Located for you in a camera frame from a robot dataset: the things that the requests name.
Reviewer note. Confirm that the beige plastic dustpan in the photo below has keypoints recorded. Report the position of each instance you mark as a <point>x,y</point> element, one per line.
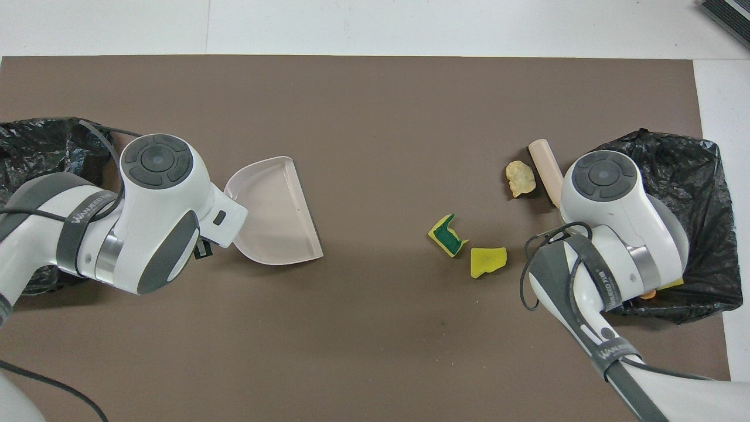
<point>275,217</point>

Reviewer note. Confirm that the green and yellow sponge piece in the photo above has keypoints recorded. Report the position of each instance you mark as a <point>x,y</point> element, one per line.
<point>448,235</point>

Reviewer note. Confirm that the pale bread piece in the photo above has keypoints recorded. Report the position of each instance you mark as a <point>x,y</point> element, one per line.
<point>520,179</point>

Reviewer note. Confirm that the beige hand brush black bristles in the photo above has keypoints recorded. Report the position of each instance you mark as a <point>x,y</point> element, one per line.
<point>545,167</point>

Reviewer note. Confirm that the striped bread chunk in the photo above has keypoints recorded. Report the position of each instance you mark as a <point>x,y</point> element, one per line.
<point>648,295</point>

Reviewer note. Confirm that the small yellow sponge wedge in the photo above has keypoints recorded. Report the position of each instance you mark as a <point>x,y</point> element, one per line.
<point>674,283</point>

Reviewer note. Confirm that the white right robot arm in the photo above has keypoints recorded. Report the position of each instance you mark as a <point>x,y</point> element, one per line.
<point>609,234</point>

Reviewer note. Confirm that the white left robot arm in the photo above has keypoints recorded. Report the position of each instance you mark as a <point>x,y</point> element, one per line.
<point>146,234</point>

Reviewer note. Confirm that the bin with black trash bag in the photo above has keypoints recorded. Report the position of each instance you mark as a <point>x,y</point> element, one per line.
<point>697,193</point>
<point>35,146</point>

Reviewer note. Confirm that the brown table mat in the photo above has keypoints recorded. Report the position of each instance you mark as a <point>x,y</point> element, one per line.
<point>375,351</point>

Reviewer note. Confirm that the dark ribbed device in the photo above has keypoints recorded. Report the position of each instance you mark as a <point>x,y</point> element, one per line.
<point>732,17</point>

